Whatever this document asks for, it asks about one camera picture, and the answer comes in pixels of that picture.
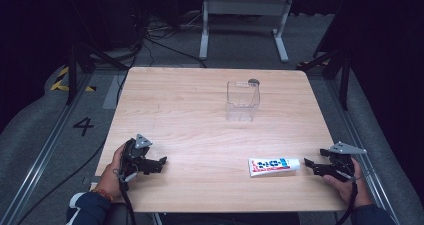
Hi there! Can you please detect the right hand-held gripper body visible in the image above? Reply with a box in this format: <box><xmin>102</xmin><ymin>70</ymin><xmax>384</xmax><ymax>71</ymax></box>
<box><xmin>319</xmin><ymin>141</ymin><xmax>368</xmax><ymax>183</ymax></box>

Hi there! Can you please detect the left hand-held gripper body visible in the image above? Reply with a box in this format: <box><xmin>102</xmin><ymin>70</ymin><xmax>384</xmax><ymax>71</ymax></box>
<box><xmin>118</xmin><ymin>133</ymin><xmax>158</xmax><ymax>183</ymax></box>

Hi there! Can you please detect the white toothpaste tube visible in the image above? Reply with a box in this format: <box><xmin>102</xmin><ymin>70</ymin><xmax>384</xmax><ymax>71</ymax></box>
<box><xmin>247</xmin><ymin>156</ymin><xmax>301</xmax><ymax>179</ymax></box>

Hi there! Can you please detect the clear plastic container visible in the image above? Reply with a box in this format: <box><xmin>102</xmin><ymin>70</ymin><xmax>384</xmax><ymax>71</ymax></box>
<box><xmin>225</xmin><ymin>80</ymin><xmax>261</xmax><ymax>123</ymax></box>

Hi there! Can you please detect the person's left hand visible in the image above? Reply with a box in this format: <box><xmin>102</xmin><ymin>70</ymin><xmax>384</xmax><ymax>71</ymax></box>
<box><xmin>94</xmin><ymin>143</ymin><xmax>129</xmax><ymax>201</ymax></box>

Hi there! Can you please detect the person's right hand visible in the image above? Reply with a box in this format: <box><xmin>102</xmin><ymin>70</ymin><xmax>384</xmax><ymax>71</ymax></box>
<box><xmin>322</xmin><ymin>157</ymin><xmax>374</xmax><ymax>209</ymax></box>

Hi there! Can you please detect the black metal stand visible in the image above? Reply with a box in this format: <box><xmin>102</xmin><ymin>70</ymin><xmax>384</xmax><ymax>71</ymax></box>
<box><xmin>295</xmin><ymin>47</ymin><xmax>352</xmax><ymax>112</ymax></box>
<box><xmin>65</xmin><ymin>42</ymin><xmax>130</xmax><ymax>107</ymax></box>

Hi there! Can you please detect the aluminium floor rail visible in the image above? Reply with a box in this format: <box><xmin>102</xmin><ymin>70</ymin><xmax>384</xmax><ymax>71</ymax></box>
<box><xmin>0</xmin><ymin>72</ymin><xmax>96</xmax><ymax>225</ymax></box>
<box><xmin>324</xmin><ymin>78</ymin><xmax>402</xmax><ymax>225</ymax></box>

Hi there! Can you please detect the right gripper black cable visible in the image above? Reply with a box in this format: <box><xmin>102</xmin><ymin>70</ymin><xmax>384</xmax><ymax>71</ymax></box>
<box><xmin>335</xmin><ymin>179</ymin><xmax>360</xmax><ymax>225</ymax></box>

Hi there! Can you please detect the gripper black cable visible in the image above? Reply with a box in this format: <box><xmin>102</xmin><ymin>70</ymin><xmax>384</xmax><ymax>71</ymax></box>
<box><xmin>117</xmin><ymin>170</ymin><xmax>138</xmax><ymax>225</ymax></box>
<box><xmin>335</xmin><ymin>179</ymin><xmax>360</xmax><ymax>225</ymax></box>

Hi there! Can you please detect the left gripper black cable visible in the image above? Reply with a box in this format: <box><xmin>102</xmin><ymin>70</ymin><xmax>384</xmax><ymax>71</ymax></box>
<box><xmin>117</xmin><ymin>170</ymin><xmax>138</xmax><ymax>225</ymax></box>

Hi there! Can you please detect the red orange wrist bracelet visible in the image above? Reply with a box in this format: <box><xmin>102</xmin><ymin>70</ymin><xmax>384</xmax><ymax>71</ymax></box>
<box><xmin>89</xmin><ymin>188</ymin><xmax>114</xmax><ymax>203</ymax></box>

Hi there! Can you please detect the black floor cable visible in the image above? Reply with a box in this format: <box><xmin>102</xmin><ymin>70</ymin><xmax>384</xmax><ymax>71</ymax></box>
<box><xmin>15</xmin><ymin>137</ymin><xmax>108</xmax><ymax>225</ymax></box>

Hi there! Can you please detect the bundle of black cables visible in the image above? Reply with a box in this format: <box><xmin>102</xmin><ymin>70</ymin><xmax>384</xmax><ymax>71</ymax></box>
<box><xmin>114</xmin><ymin>14</ymin><xmax>208</xmax><ymax>105</ymax></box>

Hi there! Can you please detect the white metal table frame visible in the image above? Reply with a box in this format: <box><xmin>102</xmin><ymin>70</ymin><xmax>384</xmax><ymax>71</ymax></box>
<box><xmin>198</xmin><ymin>0</ymin><xmax>295</xmax><ymax>64</ymax></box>

